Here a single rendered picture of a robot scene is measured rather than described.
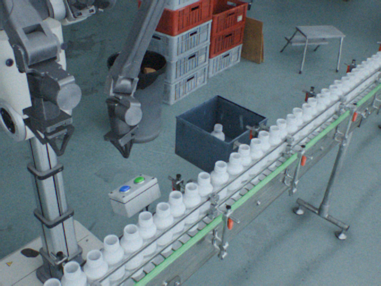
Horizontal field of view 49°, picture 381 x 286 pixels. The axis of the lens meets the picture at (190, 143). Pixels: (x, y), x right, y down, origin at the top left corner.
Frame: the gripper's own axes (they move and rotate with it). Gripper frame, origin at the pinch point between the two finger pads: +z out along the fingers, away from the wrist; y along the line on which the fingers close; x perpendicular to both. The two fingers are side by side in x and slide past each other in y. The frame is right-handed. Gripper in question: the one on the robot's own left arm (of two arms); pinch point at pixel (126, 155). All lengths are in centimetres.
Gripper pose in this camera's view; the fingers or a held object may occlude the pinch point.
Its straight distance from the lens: 136.3
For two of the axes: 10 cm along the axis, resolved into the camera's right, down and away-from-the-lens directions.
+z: 0.9, 8.6, 4.9
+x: -8.8, -1.6, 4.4
